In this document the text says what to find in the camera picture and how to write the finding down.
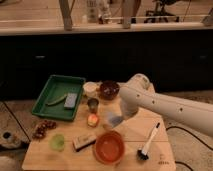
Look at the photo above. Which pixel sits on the white cup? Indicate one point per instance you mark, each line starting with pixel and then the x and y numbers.
pixel 90 89

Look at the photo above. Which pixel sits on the grey blue sponge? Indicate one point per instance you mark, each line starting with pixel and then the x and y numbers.
pixel 70 100

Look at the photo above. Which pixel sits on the orange yellow fruit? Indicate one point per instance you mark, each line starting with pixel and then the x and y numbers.
pixel 93 120

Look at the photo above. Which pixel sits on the green plastic tray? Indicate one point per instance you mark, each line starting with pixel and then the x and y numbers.
pixel 55 87

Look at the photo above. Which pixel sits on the light green cup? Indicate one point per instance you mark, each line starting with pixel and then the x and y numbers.
pixel 57 142

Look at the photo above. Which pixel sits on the black white dish brush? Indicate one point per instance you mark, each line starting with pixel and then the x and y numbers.
pixel 142 151

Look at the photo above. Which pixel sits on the brown grape bunch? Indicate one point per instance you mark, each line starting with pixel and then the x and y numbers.
pixel 40 131

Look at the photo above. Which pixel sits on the dark brown bowl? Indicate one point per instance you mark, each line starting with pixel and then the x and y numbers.
pixel 109 89

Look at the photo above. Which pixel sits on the small metal cup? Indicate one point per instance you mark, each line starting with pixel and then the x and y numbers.
pixel 93 105

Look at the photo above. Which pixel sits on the red orange bowl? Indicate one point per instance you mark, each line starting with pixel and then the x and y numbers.
pixel 109 148

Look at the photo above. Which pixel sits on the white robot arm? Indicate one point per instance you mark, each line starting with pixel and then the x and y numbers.
pixel 135 94

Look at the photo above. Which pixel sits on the grey towel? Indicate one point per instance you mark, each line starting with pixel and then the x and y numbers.
pixel 114 120

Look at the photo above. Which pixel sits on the green cucumber slice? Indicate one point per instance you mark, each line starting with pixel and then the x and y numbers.
pixel 56 101

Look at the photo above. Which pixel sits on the black office chair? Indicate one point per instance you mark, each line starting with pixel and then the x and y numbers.
pixel 159 13

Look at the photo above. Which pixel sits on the wooden eraser block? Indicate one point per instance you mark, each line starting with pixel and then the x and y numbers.
pixel 83 141

